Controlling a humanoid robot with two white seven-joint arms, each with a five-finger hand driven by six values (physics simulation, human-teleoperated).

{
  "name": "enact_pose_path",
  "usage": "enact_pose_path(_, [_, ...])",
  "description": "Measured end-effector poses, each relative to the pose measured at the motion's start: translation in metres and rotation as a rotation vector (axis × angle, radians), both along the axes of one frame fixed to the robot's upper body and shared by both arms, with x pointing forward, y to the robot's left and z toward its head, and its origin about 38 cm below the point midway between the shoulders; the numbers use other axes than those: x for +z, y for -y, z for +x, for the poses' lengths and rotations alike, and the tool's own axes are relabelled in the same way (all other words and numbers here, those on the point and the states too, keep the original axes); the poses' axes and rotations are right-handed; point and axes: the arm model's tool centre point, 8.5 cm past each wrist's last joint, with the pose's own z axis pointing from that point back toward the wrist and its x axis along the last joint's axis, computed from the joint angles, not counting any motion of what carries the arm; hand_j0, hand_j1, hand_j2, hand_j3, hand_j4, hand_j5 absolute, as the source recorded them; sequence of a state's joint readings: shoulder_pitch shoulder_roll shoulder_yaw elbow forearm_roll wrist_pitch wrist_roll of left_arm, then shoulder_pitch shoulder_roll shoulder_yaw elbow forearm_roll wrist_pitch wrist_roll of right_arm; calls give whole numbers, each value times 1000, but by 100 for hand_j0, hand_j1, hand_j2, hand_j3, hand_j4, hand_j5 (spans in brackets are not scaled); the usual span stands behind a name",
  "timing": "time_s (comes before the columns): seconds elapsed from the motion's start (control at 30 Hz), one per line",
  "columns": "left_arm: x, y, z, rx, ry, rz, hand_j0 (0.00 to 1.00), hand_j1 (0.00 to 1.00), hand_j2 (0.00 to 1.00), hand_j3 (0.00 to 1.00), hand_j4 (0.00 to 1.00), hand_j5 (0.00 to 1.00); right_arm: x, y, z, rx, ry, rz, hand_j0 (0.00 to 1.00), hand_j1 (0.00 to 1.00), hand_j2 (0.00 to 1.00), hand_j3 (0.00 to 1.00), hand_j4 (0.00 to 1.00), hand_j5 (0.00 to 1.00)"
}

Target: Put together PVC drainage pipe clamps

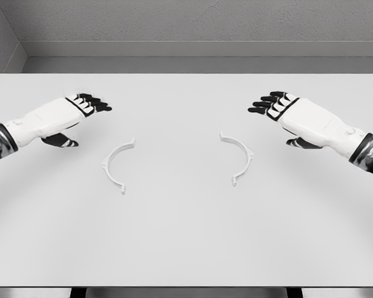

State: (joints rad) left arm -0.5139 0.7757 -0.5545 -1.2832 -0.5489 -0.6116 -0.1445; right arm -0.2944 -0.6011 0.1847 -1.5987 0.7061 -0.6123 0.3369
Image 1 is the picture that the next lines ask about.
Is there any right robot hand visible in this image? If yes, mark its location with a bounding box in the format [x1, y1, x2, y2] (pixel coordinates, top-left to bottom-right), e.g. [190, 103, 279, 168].
[247, 91, 340, 148]

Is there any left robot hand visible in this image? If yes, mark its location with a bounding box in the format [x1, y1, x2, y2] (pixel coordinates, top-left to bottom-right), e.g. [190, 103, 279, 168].
[30, 93, 113, 149]

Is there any white table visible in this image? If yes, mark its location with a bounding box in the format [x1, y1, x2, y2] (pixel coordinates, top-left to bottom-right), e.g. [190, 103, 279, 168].
[0, 73, 373, 298]

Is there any white half-ring pipe clamp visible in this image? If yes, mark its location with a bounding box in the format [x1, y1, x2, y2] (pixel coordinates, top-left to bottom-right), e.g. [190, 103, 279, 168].
[101, 137, 136, 196]
[219, 131, 256, 187]

